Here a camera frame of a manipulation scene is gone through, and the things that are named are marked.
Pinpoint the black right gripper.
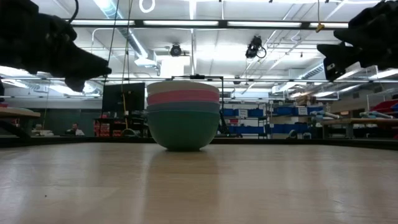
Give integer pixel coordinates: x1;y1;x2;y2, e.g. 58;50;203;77
317;0;398;82

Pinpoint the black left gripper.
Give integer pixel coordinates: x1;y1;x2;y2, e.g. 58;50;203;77
0;0;113;93

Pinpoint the large white plastic bowl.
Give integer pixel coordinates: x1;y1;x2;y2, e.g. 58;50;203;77
146;80;220;96

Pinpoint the large pink plastic bowl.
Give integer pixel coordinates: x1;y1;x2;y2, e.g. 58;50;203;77
146;89;221;106

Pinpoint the large blue plastic bowl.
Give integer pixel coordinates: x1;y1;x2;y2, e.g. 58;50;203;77
146;101;221;113

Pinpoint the large teal plastic bowl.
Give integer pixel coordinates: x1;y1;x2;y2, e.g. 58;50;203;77
146;109;221;152

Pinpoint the stack of red bins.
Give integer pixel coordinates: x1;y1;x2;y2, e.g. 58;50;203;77
94;119;124;138

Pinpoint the shelf with blue bins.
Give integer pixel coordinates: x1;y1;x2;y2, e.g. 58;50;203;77
221;105;324;138

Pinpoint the black monitor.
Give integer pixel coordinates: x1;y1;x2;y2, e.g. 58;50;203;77
101;82;146;113

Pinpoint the person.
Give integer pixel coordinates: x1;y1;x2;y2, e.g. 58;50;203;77
65;123;85;137

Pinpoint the wooden workbench with dark legs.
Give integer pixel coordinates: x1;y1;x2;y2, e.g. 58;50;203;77
0;107;41;139

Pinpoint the large red bin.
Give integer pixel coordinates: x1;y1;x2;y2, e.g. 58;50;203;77
369;99;398;113

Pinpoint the long wooden workbench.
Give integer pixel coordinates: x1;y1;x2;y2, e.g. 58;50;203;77
322;117;398;139

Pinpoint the black overhead light bar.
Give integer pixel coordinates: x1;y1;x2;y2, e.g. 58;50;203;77
70;19;349;29

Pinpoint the silver ventilation duct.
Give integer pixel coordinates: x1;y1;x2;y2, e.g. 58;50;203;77
93;0;159;68

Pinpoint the black camera with cable loop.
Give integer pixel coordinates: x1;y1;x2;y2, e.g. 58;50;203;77
244;35;267;60

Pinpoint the round black ceiling camera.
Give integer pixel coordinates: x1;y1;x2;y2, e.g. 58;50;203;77
169;43;183;58

